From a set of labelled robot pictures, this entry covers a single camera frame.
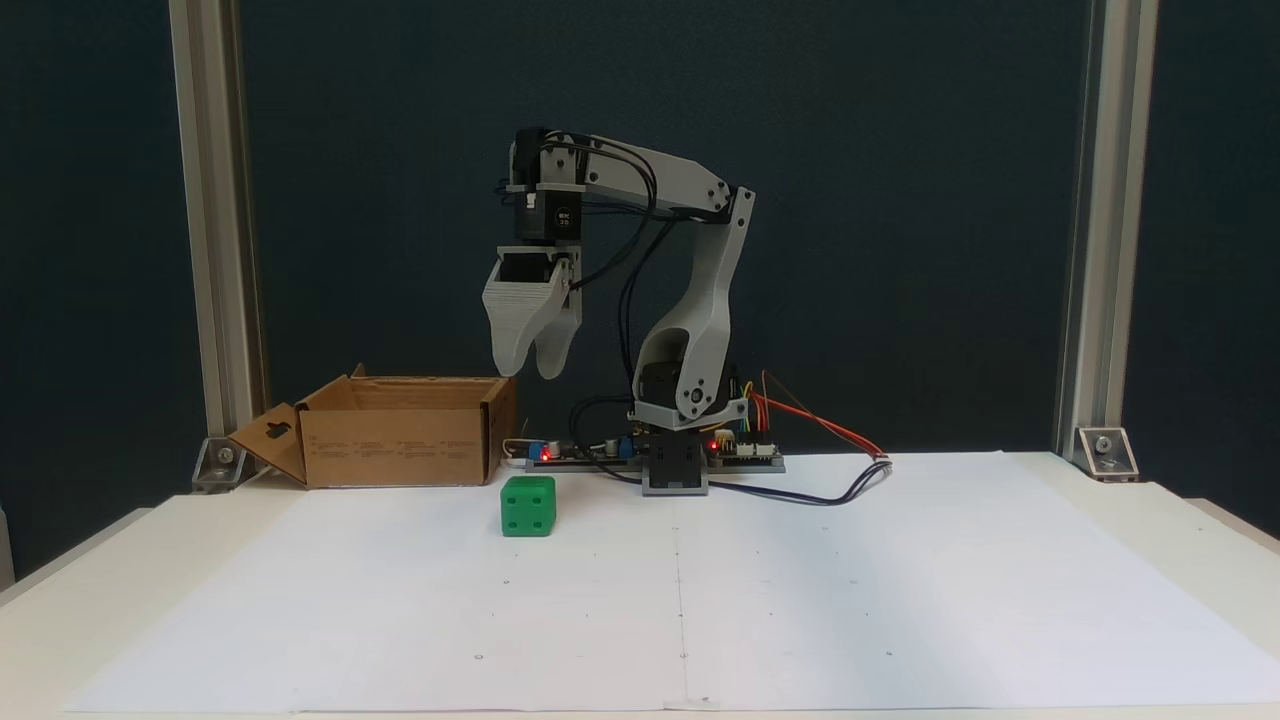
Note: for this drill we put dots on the open cardboard box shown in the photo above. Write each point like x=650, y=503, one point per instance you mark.
x=390, y=445

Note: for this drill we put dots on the green dice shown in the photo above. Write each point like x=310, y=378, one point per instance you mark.
x=527, y=510

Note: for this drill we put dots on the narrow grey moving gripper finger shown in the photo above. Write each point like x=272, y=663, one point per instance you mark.
x=560, y=340

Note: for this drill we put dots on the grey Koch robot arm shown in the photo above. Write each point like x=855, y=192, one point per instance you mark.
x=710, y=290

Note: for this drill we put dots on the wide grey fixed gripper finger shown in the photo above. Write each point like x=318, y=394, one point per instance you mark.
x=515, y=325

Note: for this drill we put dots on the large white paper sheet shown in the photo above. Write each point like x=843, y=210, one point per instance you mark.
x=800, y=600

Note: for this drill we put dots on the aluminium frame post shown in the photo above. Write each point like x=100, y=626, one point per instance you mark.
x=215, y=200
x=1105, y=200

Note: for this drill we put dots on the metal corner bracket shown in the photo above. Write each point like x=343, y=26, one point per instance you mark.
x=222, y=462
x=1106, y=452

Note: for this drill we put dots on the blue circuit board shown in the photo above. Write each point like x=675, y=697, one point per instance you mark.
x=585, y=455

